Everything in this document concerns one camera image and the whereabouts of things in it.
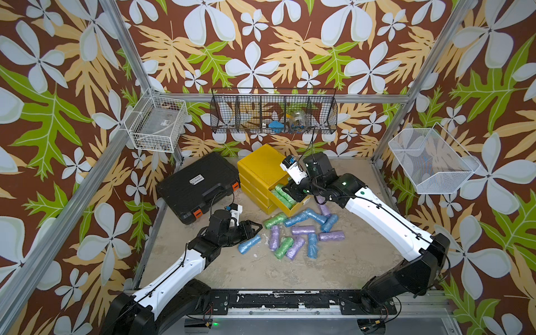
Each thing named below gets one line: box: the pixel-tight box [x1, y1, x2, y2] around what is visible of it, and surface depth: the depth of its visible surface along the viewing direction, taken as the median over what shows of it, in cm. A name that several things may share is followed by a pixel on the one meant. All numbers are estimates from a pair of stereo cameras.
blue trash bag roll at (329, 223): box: [321, 214, 339, 234], surface depth 94 cm
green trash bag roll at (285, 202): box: [270, 189, 293, 211], surface depth 84 cm
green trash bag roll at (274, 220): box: [263, 212, 287, 229], surface depth 95 cm
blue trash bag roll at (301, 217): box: [284, 209, 317, 228], surface depth 95 cm
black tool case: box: [156, 152, 241, 225], surface depth 102 cm
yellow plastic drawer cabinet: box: [237, 143, 310, 218], surface depth 88 cm
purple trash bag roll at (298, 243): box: [286, 236, 306, 260], surface depth 87 cm
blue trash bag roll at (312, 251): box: [307, 233, 318, 259], surface depth 88 cm
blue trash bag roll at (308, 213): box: [295, 207, 328, 225], surface depth 96 cm
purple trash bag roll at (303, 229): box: [291, 225, 316, 236], surface depth 92 cm
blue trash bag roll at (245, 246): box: [237, 234, 262, 255], surface depth 88 cm
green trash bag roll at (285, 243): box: [274, 236, 294, 260], surface depth 88 cm
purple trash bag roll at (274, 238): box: [269, 225, 280, 252], surface depth 91 cm
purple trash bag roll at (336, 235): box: [318, 230, 346, 242], surface depth 90 cm
